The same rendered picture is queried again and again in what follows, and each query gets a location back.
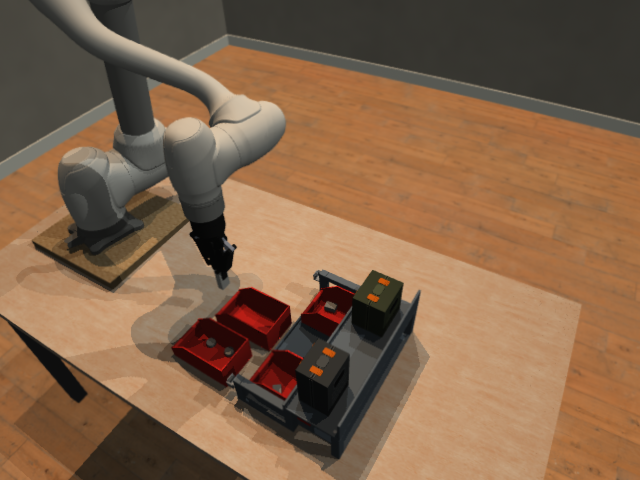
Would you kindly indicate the black case with orange latches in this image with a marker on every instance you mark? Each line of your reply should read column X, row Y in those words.
column 322, row 376

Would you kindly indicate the grey metal shelf rack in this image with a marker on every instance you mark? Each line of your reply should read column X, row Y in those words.
column 368, row 355

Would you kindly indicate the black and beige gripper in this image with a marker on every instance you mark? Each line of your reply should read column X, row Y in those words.
column 201, row 234

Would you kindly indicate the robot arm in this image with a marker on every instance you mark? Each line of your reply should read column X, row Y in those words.
column 95, row 185

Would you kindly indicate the olive green tool case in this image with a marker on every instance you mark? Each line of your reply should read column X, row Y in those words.
column 376, row 302

